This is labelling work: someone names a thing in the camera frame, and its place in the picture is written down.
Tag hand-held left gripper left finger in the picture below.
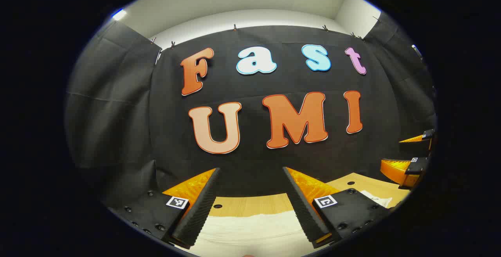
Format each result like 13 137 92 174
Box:
108 167 221 250

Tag row of backdrop clips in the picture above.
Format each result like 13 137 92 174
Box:
151 14 382 50

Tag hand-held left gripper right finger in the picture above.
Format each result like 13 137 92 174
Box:
283 166 392 249

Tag black backdrop cloth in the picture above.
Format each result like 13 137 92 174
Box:
65 13 437 210

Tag white jeans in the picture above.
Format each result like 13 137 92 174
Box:
188 190 393 257

